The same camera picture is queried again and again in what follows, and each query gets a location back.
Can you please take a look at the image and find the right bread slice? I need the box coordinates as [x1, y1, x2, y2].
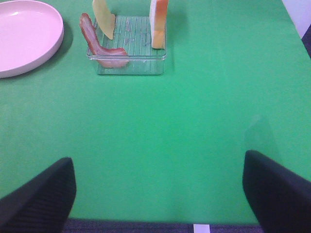
[149, 0, 169, 49]

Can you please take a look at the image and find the right clear plastic tray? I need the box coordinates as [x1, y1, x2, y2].
[86, 16, 167, 75]

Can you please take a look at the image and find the bacon strip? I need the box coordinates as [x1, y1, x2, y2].
[79, 13, 129, 68]

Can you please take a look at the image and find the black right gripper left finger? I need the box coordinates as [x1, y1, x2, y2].
[0, 157, 76, 233]

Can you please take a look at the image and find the pink round plate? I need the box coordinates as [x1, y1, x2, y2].
[0, 0, 64, 78]

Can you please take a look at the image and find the yellow cheese slice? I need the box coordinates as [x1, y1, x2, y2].
[92, 0, 116, 40]

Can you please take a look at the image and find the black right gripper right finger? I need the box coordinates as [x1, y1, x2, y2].
[242, 150, 311, 233]

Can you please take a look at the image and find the green tablecloth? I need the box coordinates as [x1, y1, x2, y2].
[0, 0, 311, 224]

